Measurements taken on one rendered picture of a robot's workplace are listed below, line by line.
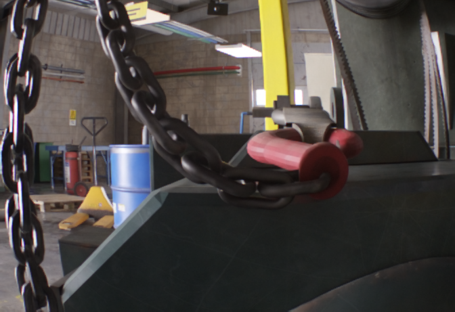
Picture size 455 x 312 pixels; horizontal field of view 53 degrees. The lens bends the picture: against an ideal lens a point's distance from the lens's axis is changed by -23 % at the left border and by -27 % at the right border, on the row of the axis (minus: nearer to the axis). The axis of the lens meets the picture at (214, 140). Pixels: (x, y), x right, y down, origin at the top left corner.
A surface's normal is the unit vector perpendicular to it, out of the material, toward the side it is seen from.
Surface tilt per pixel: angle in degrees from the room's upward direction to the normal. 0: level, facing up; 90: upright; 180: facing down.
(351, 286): 52
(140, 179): 90
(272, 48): 90
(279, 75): 90
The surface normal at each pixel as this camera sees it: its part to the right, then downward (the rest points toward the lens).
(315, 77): -0.39, 0.00
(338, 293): -0.26, -0.62
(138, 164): -0.18, -0.01
